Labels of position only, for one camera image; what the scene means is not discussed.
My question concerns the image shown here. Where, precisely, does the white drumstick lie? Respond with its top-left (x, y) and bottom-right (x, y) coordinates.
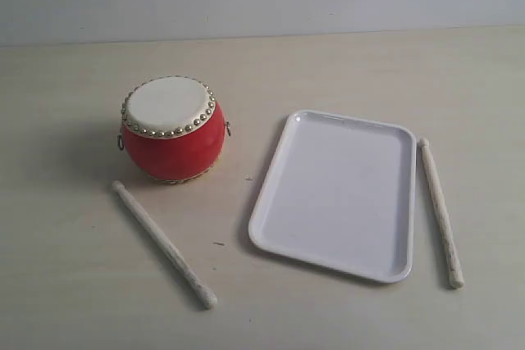
top-left (112, 180), bottom-right (218, 310)
top-left (418, 138), bottom-right (465, 289)

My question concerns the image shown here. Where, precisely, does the small red drum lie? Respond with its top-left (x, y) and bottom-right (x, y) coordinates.
top-left (117, 75), bottom-right (231, 184)

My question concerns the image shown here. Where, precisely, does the white rectangular plastic tray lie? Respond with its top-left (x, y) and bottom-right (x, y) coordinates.
top-left (248, 110), bottom-right (417, 284)

